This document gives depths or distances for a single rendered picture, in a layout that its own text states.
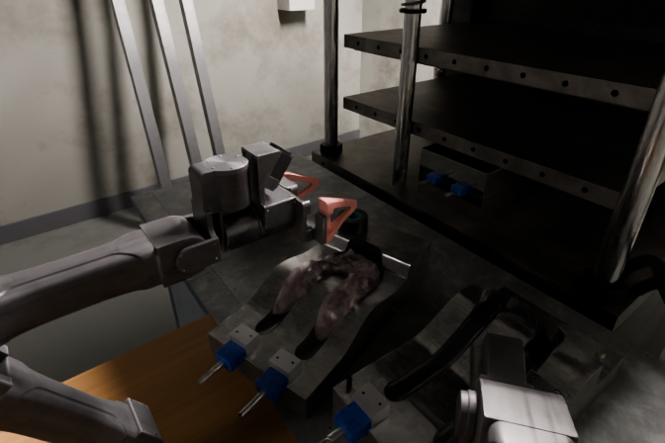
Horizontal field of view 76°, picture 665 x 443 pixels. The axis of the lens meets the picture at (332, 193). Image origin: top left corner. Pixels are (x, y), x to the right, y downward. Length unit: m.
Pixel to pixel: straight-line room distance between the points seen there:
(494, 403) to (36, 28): 2.91
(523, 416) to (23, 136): 3.00
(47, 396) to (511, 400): 0.50
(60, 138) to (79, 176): 0.27
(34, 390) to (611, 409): 0.92
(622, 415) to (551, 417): 0.61
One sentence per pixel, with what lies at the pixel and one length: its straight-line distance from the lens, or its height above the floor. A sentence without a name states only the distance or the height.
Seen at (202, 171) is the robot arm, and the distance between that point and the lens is 0.54.
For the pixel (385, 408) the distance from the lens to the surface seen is 0.74.
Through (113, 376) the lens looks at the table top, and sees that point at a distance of 1.02.
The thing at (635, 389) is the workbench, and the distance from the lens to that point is 1.08.
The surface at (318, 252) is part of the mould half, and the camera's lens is 1.10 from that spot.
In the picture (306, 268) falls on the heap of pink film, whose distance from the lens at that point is 0.98.
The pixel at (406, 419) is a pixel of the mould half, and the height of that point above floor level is 0.89.
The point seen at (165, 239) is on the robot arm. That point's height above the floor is 1.23.
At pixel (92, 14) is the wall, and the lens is 3.07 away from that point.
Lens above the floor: 1.52
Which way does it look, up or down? 28 degrees down
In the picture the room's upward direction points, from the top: straight up
